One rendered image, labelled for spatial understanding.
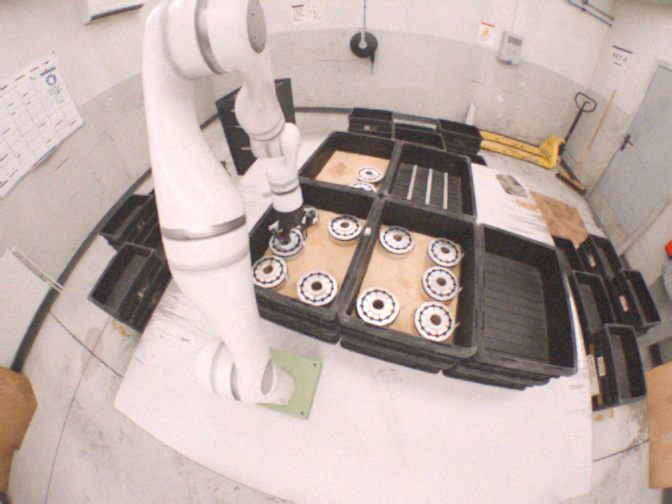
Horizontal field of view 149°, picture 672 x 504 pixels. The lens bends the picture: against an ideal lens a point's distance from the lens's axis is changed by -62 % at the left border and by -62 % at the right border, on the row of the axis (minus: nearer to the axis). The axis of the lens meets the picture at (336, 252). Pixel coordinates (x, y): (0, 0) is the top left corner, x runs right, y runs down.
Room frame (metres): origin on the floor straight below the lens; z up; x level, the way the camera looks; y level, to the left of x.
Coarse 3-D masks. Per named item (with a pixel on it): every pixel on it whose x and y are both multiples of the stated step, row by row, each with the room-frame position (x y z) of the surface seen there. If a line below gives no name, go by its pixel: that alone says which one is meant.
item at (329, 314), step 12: (300, 180) 0.65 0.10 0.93; (348, 192) 0.58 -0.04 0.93; (360, 192) 0.58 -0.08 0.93; (264, 216) 0.49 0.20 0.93; (372, 216) 0.47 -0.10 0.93; (252, 228) 0.45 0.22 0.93; (360, 240) 0.39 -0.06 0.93; (360, 252) 0.35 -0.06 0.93; (348, 276) 0.28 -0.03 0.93; (264, 288) 0.26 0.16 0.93; (276, 300) 0.24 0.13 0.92; (288, 300) 0.23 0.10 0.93; (300, 300) 0.23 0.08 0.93; (336, 300) 0.23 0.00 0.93; (312, 312) 0.21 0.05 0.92; (324, 312) 0.20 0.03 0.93; (336, 312) 0.20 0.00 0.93
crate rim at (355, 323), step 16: (416, 208) 0.50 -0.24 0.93; (432, 208) 0.50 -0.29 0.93; (368, 240) 0.40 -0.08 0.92; (352, 288) 0.25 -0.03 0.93; (352, 320) 0.18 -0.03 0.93; (384, 336) 0.15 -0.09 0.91; (400, 336) 0.14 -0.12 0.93; (416, 336) 0.14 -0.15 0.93; (448, 352) 0.10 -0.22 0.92; (464, 352) 0.09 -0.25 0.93
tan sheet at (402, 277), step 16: (384, 256) 0.41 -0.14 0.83; (416, 256) 0.40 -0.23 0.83; (368, 272) 0.36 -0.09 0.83; (384, 272) 0.35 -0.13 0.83; (400, 272) 0.35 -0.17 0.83; (416, 272) 0.35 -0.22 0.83; (368, 288) 0.31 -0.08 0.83; (400, 288) 0.30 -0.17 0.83; (416, 288) 0.30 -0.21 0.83; (400, 304) 0.26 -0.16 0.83; (416, 304) 0.25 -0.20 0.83; (448, 304) 0.24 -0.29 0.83; (400, 320) 0.21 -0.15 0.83; (432, 320) 0.20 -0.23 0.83
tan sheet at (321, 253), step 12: (324, 216) 0.58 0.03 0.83; (324, 228) 0.53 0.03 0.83; (312, 240) 0.48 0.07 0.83; (324, 240) 0.48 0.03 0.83; (312, 252) 0.43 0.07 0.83; (324, 252) 0.43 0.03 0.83; (336, 252) 0.43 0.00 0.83; (348, 252) 0.43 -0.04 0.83; (288, 264) 0.39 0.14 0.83; (300, 264) 0.39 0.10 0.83; (312, 264) 0.39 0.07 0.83; (324, 264) 0.39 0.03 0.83; (336, 264) 0.39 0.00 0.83; (348, 264) 0.39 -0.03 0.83; (300, 276) 0.35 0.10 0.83; (336, 276) 0.35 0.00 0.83; (288, 288) 0.32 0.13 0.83
